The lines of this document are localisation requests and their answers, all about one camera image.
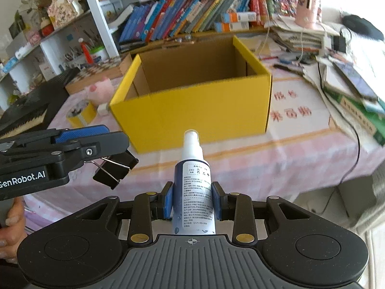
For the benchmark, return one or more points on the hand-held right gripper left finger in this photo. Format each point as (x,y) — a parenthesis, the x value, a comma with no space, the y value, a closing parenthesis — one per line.
(167,200)

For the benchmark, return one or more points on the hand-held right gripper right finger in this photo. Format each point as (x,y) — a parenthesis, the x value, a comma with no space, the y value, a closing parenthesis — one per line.
(217,201)

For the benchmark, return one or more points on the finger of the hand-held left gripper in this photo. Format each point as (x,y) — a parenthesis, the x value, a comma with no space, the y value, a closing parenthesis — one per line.
(81,134)
(102,146)

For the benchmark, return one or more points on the gold tape roll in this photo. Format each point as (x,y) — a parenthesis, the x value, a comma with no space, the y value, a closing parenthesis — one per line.
(81,116)

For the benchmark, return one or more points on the blue white spray bottle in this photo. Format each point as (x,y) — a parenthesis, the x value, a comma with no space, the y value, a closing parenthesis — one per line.
(192,192)

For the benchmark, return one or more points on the black binder clip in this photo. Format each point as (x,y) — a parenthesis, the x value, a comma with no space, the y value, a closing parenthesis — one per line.
(120,168)

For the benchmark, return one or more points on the pink plush toy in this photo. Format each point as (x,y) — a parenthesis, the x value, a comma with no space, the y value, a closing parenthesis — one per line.
(99,91)

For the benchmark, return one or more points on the yellow cardboard box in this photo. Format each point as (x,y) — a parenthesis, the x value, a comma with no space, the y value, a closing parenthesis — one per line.
(192,117)

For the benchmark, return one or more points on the pink checked desktop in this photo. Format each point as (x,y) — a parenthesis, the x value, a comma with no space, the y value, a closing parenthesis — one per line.
(285,144)

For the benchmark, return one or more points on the person's left hand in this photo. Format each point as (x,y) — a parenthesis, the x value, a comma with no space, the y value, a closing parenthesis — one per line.
(12,240)

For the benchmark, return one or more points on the white eraser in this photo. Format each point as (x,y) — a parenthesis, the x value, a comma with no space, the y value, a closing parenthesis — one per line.
(103,110)

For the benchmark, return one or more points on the black electronic keyboard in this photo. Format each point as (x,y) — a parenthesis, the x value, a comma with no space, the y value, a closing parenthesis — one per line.
(30,102)

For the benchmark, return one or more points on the wooden chessboard box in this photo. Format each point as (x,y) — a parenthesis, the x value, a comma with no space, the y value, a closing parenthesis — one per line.
(99,72)

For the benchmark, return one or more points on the white red printed carton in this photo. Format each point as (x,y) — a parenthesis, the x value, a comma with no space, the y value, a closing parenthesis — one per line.
(47,69)

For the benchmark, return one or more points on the white green jar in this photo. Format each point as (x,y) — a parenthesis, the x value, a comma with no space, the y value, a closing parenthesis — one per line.
(100,54)

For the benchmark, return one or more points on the white cubby shelf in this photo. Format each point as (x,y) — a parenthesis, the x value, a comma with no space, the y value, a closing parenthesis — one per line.
(45,48)

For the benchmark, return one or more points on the blue tissue pack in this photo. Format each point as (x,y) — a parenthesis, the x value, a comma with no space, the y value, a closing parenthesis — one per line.
(10,63)

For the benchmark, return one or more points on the black pencil case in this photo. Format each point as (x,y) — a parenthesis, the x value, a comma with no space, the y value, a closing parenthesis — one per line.
(132,46)

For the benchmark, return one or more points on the pink tissue box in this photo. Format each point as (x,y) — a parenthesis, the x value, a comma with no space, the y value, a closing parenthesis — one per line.
(34,37)

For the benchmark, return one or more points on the red round bottle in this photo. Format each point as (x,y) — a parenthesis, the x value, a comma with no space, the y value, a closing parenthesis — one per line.
(47,28)

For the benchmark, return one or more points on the floral fabric ornament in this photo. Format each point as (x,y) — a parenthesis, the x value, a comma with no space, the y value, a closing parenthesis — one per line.
(64,9)

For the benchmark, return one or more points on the row of blue leaning books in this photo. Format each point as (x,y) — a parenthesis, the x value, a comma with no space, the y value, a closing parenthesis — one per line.
(180,15)

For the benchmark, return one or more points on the green book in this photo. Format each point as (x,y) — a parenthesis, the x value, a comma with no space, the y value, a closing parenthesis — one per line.
(355,108)

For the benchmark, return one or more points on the orange white carton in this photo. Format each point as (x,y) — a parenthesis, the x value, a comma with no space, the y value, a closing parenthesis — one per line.
(240,17)
(233,27)

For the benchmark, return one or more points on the pile of magazines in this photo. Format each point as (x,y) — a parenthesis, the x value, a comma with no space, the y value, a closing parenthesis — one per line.
(346,75)

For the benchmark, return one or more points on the white power adapter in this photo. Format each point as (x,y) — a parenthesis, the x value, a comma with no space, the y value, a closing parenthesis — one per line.
(327,45)

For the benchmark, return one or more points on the black power adapter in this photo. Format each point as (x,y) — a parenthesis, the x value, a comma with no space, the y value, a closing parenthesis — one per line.
(341,43)

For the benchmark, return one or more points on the red boxed book set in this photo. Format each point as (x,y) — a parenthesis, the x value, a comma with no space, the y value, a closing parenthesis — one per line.
(272,4)

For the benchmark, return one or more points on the pink desk container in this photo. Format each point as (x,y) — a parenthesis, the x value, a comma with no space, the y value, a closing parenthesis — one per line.
(306,9)

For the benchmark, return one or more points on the black rounded object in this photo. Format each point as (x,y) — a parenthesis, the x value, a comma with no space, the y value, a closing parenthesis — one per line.
(364,27)

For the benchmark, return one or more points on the tall bookshelf with white post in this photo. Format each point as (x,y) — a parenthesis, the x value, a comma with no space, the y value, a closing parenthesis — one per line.
(96,12)

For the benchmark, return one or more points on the black photo frame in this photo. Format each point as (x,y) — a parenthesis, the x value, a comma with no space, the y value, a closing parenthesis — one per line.
(16,25)

